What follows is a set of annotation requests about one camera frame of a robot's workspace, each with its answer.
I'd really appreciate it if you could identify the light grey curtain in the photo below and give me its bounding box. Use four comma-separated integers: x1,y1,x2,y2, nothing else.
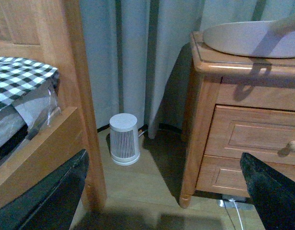
79,0,295,138

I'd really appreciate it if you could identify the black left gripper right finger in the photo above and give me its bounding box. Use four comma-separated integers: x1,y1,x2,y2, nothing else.
240,152,295,230

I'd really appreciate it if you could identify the small white space heater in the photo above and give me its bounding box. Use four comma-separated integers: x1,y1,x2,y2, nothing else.
110,113,140,166

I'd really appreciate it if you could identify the plastic wrapped mattress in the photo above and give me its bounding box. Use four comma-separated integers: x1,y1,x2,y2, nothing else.
0,73,60,155

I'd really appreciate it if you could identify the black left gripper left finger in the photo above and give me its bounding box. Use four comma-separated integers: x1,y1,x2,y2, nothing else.
0,149,89,230

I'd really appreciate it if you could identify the wooden nightstand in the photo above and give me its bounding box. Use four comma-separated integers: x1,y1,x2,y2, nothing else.
179,32,295,208

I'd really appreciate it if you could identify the black white checkered bedsheet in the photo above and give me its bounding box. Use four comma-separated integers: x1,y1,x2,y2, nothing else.
0,57,59,111

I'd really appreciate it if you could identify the floor power socket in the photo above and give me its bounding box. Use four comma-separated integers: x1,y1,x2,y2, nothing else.
216,195,254,210

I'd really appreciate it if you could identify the wooden bed frame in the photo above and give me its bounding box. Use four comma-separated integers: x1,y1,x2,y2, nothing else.
0,0,106,210

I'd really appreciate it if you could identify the white cable on floor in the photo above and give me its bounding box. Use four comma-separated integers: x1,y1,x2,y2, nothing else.
223,198,244,230

